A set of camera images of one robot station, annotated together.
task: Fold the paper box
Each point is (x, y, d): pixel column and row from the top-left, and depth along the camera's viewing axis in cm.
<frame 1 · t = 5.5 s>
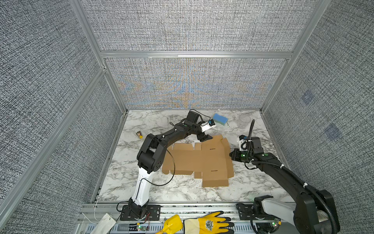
left hand: (209, 131, 94), fingers open
right hand: (230, 153, 86), fingers closed
brown flat cardboard box: (210, 160, 93), point 2 cm above the table
blue green sponge: (219, 119, 114), point 2 cm above the table
small brown yellow toy figure: (139, 133, 106), point 2 cm above the table
clear round plastic lid: (244, 118, 108), point 7 cm above the table

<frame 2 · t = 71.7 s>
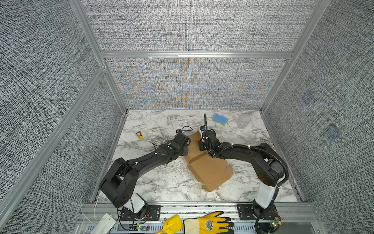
left hand: (185, 149, 89), fingers closed
right hand: (200, 141, 97), fingers closed
brown flat cardboard box: (210, 171, 83), point 6 cm above the table
the other named things where they were.

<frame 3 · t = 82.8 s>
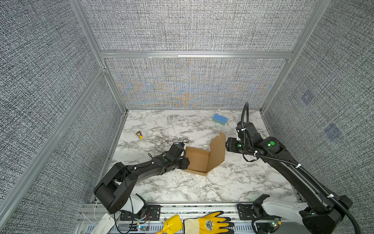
left hand: (187, 163, 88), fingers open
right hand: (229, 143, 75), fingers open
brown flat cardboard box: (203, 163, 92), on the table
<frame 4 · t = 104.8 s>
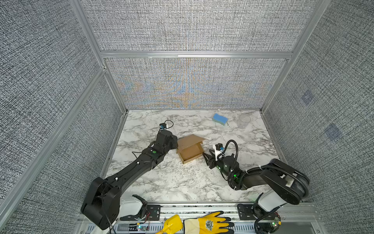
left hand: (174, 138, 85), fingers open
right hand: (206, 151, 87), fingers open
brown flat cardboard box: (190, 147, 78), point 19 cm above the table
